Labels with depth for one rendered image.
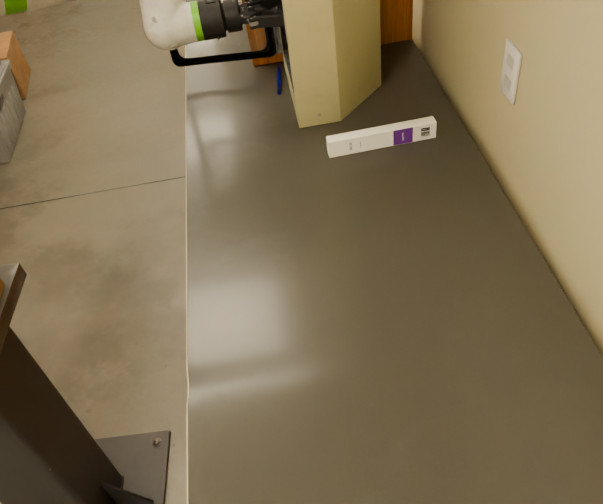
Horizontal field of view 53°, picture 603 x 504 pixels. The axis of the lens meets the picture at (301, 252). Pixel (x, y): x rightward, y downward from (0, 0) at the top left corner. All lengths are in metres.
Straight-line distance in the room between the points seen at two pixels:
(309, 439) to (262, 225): 0.52
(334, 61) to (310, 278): 0.57
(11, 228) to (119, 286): 0.76
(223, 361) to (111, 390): 1.27
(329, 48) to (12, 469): 1.26
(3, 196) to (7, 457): 2.04
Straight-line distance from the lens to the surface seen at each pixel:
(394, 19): 1.92
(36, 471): 1.68
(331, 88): 1.55
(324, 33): 1.48
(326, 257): 1.22
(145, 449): 2.15
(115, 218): 3.00
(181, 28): 1.54
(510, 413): 1.03
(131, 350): 2.42
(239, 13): 1.56
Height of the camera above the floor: 1.82
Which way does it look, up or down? 45 degrees down
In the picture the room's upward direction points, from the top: 9 degrees counter-clockwise
